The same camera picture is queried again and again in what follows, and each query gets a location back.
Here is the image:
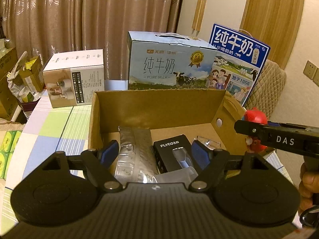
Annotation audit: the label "red plush toy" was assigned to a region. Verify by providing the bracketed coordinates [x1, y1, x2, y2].
[242, 107, 268, 153]

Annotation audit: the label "clear plastic packet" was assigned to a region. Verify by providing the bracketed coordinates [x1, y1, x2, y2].
[195, 135, 221, 150]

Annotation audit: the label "black Flyco shaver box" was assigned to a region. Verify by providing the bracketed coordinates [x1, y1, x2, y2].
[153, 134, 201, 174]

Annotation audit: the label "silver foil pouch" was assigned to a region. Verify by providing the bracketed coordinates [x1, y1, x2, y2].
[115, 126, 158, 186]

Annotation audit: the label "bag of cotton swabs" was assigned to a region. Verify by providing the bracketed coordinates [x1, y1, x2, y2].
[152, 167, 198, 185]

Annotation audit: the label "person's right hand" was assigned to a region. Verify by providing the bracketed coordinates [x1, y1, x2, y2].
[298, 163, 313, 215]

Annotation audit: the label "quilted beige chair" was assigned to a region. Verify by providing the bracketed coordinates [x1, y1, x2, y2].
[244, 59, 287, 119]

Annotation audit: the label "open brown cardboard box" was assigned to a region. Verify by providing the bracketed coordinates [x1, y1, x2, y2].
[88, 89, 247, 155]

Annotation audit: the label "checked tablecloth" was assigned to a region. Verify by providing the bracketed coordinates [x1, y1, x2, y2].
[1, 96, 295, 238]

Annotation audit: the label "dark blue milk carton box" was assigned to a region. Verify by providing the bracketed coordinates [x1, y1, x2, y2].
[206, 24, 270, 105]

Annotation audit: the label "white appliance box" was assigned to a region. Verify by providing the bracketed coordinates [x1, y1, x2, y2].
[43, 49, 104, 108]

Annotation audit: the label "green tissue packs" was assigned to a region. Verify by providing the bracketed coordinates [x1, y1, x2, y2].
[1, 131, 22, 180]

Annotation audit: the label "crumpled bag of clutter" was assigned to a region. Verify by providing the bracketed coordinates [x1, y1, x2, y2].
[8, 51, 45, 103]

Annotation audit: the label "light blue milk carton box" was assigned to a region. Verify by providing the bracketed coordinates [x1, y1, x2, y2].
[128, 31, 217, 90]

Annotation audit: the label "brown curtain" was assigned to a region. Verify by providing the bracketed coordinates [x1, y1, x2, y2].
[1, 0, 182, 80]

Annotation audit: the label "wall power sockets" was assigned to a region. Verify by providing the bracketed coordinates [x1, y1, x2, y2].
[303, 61, 319, 86]

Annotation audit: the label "brown carton with handle cutout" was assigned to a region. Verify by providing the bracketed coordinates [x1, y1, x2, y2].
[0, 48, 18, 120]

